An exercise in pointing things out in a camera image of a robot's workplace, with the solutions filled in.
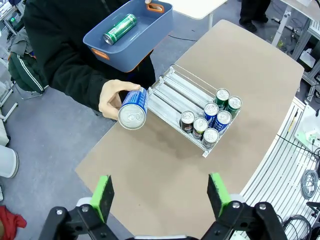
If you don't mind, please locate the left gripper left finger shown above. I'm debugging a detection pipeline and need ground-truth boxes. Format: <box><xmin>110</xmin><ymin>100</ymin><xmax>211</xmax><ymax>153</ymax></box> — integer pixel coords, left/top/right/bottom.
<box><xmin>37</xmin><ymin>174</ymin><xmax>120</xmax><ymax>240</ymax></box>

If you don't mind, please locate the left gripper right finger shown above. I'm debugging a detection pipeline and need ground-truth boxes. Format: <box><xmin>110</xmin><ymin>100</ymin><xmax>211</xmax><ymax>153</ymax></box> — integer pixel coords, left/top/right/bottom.
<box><xmin>201</xmin><ymin>172</ymin><xmax>288</xmax><ymax>240</ymax></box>

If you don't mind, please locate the green cider can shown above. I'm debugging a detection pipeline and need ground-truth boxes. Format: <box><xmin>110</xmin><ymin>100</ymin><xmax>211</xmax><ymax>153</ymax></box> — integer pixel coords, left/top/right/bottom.
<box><xmin>226</xmin><ymin>95</ymin><xmax>243</xmax><ymax>118</ymax></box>
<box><xmin>103</xmin><ymin>13</ymin><xmax>138</xmax><ymax>46</ymax></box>
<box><xmin>213</xmin><ymin>88</ymin><xmax>231</xmax><ymax>107</ymax></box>

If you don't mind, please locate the blue plastic bin orange trim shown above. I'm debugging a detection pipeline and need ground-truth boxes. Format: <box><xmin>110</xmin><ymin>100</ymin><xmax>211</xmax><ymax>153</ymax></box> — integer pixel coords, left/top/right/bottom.
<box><xmin>82</xmin><ymin>0</ymin><xmax>174</xmax><ymax>73</ymax></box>

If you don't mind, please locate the person right forearm black sleeve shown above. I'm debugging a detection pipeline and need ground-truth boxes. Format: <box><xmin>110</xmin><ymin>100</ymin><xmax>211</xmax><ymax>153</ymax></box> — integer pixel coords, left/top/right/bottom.
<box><xmin>47</xmin><ymin>57</ymin><xmax>111</xmax><ymax>113</ymax></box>

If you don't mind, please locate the person right hand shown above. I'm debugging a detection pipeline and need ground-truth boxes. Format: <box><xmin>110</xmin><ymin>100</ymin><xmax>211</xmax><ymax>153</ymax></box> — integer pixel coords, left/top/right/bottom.
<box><xmin>98</xmin><ymin>79</ymin><xmax>142</xmax><ymax>120</ymax></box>

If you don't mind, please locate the white slatted robot platform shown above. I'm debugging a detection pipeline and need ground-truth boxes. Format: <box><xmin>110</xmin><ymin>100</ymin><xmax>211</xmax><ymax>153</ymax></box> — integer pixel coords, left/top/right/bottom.
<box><xmin>238</xmin><ymin>96</ymin><xmax>320</xmax><ymax>240</ymax></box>

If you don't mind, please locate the red cloth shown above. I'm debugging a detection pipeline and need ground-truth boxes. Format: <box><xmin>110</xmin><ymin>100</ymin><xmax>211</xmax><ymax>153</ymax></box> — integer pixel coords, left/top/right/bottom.
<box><xmin>0</xmin><ymin>204</ymin><xmax>28</xmax><ymax>240</ymax></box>

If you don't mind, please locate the dark jacket with white stripes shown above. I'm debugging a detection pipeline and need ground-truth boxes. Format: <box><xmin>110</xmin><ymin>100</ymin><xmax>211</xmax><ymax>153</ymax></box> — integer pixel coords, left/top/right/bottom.
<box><xmin>7</xmin><ymin>27</ymin><xmax>50</xmax><ymax>95</ymax></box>

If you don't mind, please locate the white carton box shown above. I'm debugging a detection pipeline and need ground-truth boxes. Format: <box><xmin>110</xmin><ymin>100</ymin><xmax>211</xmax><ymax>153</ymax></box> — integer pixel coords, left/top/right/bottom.
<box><xmin>298</xmin><ymin>48</ymin><xmax>317</xmax><ymax>70</ymax></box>

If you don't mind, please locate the person in black jacket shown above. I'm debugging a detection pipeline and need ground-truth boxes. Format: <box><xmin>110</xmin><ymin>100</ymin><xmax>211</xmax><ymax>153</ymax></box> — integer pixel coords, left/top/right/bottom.
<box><xmin>23</xmin><ymin>0</ymin><xmax>157</xmax><ymax>116</ymax></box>

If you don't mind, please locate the white desk with metal leg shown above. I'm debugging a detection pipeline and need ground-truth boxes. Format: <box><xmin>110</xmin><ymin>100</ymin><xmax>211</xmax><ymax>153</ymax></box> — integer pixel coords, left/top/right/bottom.
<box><xmin>271</xmin><ymin>0</ymin><xmax>320</xmax><ymax>47</ymax></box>

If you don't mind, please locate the bystander in dark trousers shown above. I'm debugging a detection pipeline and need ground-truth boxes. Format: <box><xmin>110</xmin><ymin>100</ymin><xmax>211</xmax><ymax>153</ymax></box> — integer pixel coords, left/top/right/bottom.
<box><xmin>238</xmin><ymin>0</ymin><xmax>272</xmax><ymax>33</ymax></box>

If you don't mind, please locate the large white table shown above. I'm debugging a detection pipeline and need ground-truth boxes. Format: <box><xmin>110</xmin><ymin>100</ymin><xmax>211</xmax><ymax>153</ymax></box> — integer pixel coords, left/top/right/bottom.
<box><xmin>172</xmin><ymin>0</ymin><xmax>230</xmax><ymax>31</ymax></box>

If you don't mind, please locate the grey coiled cable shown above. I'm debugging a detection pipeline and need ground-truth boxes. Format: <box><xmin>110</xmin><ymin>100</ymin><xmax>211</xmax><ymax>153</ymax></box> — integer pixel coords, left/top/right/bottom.
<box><xmin>298</xmin><ymin>169</ymin><xmax>320</xmax><ymax>201</ymax></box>

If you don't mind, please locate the white wire can dispenser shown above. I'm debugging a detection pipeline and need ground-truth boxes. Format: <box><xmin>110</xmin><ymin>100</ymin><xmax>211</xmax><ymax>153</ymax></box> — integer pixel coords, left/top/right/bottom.
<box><xmin>147</xmin><ymin>64</ymin><xmax>243</xmax><ymax>158</ymax></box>

